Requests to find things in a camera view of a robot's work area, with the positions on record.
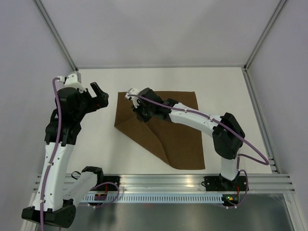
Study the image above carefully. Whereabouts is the brown cloth napkin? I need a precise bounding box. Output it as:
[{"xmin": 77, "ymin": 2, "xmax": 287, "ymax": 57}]
[{"xmin": 114, "ymin": 92, "xmax": 205, "ymax": 170}]

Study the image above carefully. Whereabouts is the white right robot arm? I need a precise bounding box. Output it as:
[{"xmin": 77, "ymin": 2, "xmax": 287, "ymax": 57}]
[{"xmin": 125, "ymin": 88, "xmax": 245, "ymax": 190}]

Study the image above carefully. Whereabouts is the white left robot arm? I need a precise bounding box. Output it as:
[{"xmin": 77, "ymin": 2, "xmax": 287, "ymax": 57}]
[{"xmin": 22, "ymin": 82, "xmax": 109, "ymax": 228}]

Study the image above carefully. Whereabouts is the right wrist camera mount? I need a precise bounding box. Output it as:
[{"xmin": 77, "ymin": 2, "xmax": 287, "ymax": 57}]
[{"xmin": 125, "ymin": 88, "xmax": 141, "ymax": 108}]

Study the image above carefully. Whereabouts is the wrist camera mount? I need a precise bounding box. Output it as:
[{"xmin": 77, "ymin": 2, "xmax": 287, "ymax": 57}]
[
  {"xmin": 125, "ymin": 88, "xmax": 141, "ymax": 108},
  {"xmin": 58, "ymin": 71, "xmax": 87, "ymax": 93}
]

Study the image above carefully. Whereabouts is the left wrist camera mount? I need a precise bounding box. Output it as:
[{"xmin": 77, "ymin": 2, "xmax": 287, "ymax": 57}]
[{"xmin": 58, "ymin": 71, "xmax": 87, "ymax": 93}]

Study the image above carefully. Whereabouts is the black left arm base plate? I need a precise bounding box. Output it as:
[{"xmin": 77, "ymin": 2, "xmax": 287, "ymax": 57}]
[{"xmin": 99, "ymin": 175, "xmax": 120, "ymax": 192}]

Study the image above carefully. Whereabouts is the white slotted cable duct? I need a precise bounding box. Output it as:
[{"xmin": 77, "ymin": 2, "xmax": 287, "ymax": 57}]
[{"xmin": 80, "ymin": 194, "xmax": 223, "ymax": 204}]

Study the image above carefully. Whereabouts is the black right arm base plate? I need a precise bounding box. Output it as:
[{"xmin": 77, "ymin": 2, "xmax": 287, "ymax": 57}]
[{"xmin": 201, "ymin": 175, "xmax": 248, "ymax": 192}]

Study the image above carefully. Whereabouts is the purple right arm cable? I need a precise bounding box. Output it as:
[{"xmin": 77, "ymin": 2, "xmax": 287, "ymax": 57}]
[{"xmin": 125, "ymin": 93, "xmax": 270, "ymax": 210}]

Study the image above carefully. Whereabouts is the aluminium frame rail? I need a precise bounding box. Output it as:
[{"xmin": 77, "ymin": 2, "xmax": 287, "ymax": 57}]
[{"xmin": 33, "ymin": 173, "xmax": 295, "ymax": 193}]

